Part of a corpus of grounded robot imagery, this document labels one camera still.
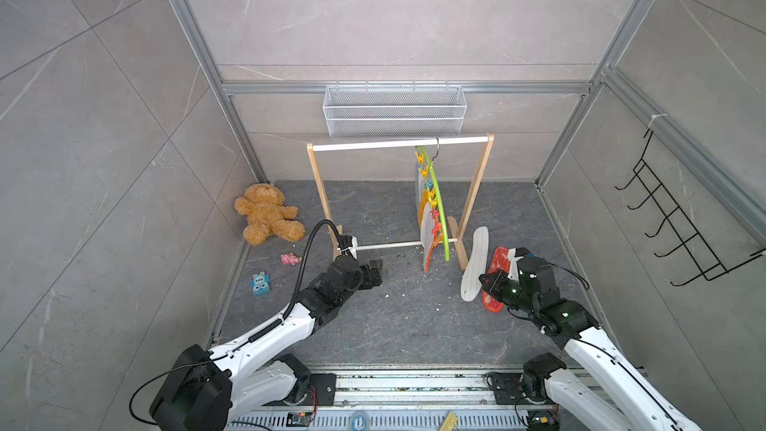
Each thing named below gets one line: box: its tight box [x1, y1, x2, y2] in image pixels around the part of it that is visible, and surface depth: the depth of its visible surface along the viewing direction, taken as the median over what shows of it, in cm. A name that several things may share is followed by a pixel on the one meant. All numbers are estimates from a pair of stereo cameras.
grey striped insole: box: [460, 225, 489, 302], surface depth 85 cm
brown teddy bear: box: [234, 183, 307, 246], surface depth 101 cm
